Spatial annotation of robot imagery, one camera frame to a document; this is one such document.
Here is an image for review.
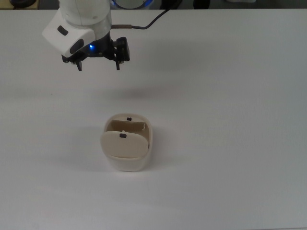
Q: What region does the cream bin lid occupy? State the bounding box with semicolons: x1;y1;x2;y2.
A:
100;130;150;159

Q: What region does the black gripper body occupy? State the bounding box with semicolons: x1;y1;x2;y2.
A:
83;32;118;61

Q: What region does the small white trash bin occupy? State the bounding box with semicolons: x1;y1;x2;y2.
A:
100;112;154;173

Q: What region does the wooden board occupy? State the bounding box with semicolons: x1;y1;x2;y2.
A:
0;0;39;10

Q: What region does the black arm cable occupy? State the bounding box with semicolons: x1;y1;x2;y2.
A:
110;0;181;31

